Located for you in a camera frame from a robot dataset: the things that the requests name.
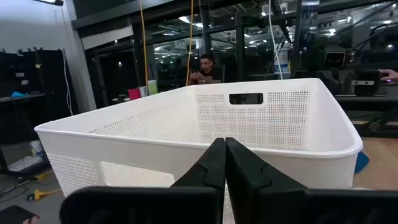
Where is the person's hand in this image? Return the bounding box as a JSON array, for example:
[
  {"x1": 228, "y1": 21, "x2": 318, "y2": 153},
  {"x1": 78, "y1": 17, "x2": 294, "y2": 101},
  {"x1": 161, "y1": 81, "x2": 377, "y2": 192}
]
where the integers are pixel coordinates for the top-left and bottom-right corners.
[{"x1": 378, "y1": 68, "x2": 398, "y2": 83}]

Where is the black metal table frame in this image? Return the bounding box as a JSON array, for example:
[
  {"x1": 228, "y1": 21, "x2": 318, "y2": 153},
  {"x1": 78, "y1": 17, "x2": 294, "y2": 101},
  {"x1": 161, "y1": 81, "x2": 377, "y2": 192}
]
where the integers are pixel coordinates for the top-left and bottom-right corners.
[{"x1": 334, "y1": 93, "x2": 398, "y2": 138}]

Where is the black hazard-striped floor mat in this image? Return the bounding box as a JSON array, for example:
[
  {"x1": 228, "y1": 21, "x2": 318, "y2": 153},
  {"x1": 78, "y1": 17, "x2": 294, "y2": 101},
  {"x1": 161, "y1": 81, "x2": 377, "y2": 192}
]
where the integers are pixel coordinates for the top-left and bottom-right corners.
[{"x1": 0, "y1": 205, "x2": 40, "y2": 224}]

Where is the thick white cable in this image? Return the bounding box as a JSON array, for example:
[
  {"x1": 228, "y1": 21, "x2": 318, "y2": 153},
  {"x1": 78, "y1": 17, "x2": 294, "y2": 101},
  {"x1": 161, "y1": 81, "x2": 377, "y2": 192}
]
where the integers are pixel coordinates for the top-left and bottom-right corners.
[{"x1": 267, "y1": 0, "x2": 284, "y2": 80}]

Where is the red cup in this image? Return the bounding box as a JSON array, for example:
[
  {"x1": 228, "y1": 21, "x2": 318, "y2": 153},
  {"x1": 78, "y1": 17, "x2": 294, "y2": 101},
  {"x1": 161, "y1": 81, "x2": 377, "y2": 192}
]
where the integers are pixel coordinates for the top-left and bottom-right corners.
[{"x1": 127, "y1": 88, "x2": 142, "y2": 101}]

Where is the yellow cable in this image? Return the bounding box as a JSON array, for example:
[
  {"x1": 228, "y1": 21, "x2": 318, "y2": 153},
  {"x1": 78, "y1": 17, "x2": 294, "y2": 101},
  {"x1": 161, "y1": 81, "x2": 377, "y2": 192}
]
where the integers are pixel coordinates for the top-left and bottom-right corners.
[
  {"x1": 185, "y1": 0, "x2": 195, "y2": 86},
  {"x1": 138, "y1": 0, "x2": 150, "y2": 88}
]

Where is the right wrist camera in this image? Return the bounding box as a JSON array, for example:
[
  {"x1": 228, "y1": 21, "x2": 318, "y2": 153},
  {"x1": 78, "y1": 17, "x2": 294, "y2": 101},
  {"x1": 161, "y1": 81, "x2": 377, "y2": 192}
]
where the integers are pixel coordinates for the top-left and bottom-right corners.
[{"x1": 350, "y1": 79, "x2": 376, "y2": 96}]

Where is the person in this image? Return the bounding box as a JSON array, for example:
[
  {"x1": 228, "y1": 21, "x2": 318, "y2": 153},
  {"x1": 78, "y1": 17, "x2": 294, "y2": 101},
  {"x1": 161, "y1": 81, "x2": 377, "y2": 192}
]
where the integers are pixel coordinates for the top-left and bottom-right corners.
[{"x1": 186, "y1": 53, "x2": 224, "y2": 86}]

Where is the pale green cup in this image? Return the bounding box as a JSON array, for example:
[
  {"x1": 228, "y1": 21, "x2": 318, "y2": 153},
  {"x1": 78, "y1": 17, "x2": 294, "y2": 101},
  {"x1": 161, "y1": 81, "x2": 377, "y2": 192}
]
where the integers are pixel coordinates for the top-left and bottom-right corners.
[{"x1": 147, "y1": 79, "x2": 159, "y2": 96}]

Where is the white perforated plastic basket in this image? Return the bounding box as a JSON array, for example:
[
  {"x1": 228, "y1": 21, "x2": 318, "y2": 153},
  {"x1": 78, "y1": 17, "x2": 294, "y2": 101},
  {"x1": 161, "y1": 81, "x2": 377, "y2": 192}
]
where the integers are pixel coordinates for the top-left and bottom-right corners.
[{"x1": 34, "y1": 77, "x2": 364, "y2": 224}]

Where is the black shelf unit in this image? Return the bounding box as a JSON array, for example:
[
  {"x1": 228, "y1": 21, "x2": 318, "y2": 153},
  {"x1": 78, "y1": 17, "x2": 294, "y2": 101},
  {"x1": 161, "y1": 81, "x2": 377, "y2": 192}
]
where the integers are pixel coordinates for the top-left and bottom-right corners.
[{"x1": 0, "y1": 47, "x2": 77, "y2": 175}]

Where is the blue cloth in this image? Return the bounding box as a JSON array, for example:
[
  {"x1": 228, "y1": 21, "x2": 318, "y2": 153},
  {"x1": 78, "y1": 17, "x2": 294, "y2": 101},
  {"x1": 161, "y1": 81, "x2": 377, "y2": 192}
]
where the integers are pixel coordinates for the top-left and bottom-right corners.
[{"x1": 354, "y1": 151, "x2": 371, "y2": 174}]

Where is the thin white cable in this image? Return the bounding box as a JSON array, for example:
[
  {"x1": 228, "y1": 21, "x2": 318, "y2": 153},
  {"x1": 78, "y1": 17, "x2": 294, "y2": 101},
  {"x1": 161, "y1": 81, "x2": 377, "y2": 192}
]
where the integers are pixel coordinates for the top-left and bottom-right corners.
[{"x1": 60, "y1": 48, "x2": 74, "y2": 116}]

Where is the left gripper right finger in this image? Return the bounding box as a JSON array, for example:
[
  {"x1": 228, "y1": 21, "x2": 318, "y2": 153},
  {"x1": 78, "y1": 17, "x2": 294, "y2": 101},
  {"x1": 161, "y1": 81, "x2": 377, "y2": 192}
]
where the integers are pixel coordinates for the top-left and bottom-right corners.
[{"x1": 224, "y1": 137, "x2": 398, "y2": 224}]

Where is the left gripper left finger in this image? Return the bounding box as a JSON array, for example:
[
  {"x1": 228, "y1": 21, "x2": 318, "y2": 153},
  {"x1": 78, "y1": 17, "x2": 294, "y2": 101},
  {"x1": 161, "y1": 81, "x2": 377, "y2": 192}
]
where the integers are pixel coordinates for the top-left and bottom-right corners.
[{"x1": 58, "y1": 137, "x2": 227, "y2": 224}]

